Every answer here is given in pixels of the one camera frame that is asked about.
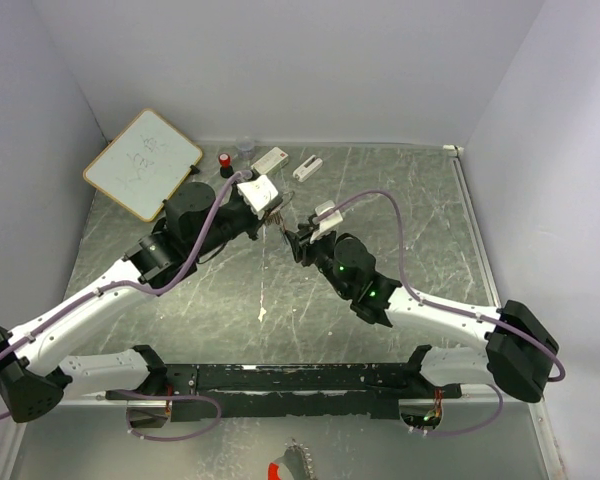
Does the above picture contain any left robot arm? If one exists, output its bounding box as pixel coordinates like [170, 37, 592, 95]
[0, 176, 282, 423]

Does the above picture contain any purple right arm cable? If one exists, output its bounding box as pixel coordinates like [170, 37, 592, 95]
[329, 189, 567, 383]

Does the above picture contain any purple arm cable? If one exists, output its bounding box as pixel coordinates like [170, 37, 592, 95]
[0, 169, 254, 425]
[329, 189, 567, 383]

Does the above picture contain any green white staple box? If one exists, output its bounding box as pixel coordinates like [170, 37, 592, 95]
[251, 147, 289, 175]

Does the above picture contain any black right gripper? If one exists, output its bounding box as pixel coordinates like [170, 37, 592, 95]
[285, 223, 351, 298]

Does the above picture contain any red black stamp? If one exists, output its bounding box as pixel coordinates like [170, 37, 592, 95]
[218, 152, 234, 179]

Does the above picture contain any white stapler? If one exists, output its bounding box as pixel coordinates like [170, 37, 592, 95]
[293, 155, 323, 183]

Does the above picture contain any paper clip jar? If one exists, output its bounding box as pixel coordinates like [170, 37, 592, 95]
[235, 136, 255, 161]

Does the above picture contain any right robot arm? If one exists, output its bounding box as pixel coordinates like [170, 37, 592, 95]
[284, 224, 559, 403]

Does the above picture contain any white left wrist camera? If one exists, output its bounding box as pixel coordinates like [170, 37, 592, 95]
[237, 175, 281, 220]

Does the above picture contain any red white tool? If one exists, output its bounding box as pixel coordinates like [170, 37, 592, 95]
[267, 438, 317, 480]

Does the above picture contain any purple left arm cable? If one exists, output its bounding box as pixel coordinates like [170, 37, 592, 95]
[0, 169, 254, 425]

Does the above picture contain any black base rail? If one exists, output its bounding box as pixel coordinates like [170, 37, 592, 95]
[106, 345, 461, 422]

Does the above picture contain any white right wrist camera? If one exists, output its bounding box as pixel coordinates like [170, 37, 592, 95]
[310, 201, 344, 244]

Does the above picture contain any yellow framed whiteboard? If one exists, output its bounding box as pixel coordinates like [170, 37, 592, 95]
[83, 108, 203, 222]

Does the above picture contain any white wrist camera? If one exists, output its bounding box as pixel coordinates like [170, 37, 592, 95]
[310, 201, 344, 244]
[237, 175, 281, 220]

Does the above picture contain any silver keyring with clips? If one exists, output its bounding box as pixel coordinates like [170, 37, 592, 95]
[264, 190, 295, 234]

